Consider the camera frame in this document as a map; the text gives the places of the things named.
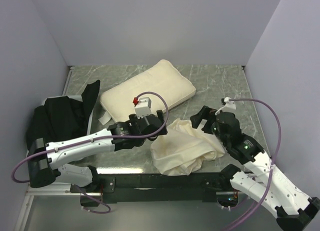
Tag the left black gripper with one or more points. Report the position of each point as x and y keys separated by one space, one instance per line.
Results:
x=134 y=118

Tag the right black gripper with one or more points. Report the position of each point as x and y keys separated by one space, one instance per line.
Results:
x=206 y=113

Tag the cream pillow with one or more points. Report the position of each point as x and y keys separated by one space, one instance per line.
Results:
x=162 y=78

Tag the cream pillowcase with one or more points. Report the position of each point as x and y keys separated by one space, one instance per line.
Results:
x=183 y=149

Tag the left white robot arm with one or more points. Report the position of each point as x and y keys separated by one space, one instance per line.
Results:
x=52 y=162

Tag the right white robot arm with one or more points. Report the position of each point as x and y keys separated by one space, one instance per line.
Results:
x=291 y=207

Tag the white pillow label tag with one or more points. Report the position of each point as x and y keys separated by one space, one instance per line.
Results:
x=105 y=118

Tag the black cloth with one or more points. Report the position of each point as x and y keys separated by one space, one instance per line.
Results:
x=62 y=118

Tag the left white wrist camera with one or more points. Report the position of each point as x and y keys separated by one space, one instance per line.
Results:
x=142 y=106

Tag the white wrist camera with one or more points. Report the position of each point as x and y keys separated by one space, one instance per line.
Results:
x=228 y=104
x=142 y=106

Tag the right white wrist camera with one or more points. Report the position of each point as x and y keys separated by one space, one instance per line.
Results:
x=228 y=104

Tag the aluminium frame rail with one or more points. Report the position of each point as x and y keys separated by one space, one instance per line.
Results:
x=56 y=189

